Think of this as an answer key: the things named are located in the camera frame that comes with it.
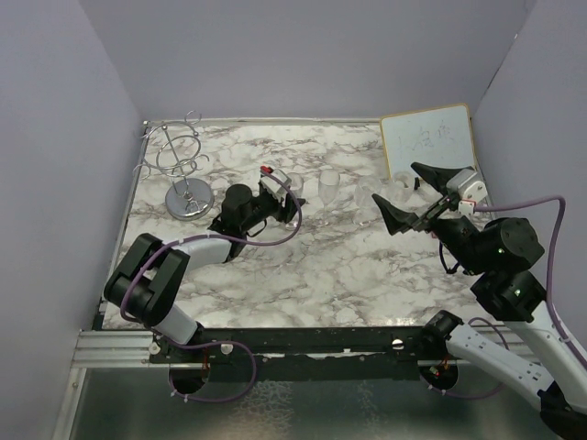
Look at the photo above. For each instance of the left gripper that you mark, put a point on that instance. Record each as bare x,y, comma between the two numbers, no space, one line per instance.
287,212

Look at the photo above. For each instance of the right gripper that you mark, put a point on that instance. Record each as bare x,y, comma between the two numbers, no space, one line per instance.
396,217

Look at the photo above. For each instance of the clear wine glass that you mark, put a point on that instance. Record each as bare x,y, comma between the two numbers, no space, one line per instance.
365,188
328,184
400,187
297,187

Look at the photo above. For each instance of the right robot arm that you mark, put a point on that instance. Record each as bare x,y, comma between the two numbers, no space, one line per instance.
501,255

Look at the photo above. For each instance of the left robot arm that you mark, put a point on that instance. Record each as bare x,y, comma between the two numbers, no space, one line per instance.
145,283

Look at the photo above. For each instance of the chrome wine glass rack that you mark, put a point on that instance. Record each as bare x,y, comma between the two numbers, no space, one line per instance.
177,156

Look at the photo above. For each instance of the small whiteboard on stand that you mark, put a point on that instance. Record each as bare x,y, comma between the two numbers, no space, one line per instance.
439,137

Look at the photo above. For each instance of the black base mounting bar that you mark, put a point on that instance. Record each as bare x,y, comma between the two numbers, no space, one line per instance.
310,354

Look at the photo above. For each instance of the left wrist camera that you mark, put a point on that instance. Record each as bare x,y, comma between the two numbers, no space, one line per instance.
275,182

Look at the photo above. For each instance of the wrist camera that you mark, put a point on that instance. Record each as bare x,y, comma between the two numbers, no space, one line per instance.
275,182
470,188

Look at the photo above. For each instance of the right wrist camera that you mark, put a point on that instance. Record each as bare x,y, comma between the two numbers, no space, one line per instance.
470,188

